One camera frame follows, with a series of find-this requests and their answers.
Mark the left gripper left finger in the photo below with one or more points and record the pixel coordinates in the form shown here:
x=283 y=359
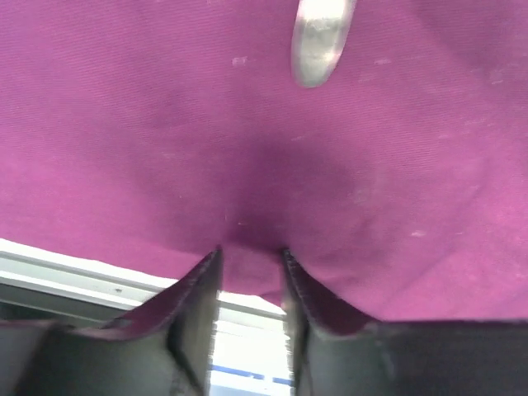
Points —
x=162 y=347

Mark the purple surgical cloth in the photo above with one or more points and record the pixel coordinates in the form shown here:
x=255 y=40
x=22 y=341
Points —
x=145 y=133

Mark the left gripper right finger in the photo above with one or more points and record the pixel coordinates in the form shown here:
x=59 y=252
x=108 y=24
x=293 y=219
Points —
x=336 y=349

